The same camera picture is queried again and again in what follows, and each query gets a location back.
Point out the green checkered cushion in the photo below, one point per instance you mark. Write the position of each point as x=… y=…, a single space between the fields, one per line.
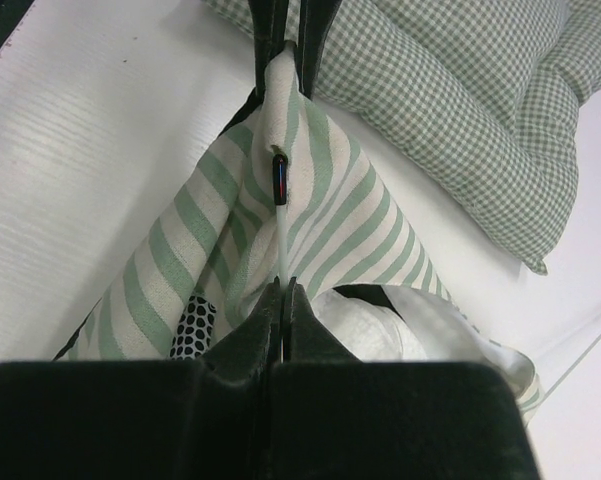
x=483 y=96

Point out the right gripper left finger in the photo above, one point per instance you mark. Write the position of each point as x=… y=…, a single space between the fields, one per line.
x=163 y=419

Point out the white tent pole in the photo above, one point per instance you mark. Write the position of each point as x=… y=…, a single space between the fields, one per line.
x=573 y=366
x=280 y=195

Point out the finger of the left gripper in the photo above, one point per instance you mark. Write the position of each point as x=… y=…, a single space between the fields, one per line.
x=269 y=25
x=315 y=20

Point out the green striped pet tent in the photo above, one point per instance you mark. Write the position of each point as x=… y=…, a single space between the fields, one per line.
x=214 y=249

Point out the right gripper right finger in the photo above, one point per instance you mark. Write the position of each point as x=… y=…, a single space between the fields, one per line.
x=452 y=416

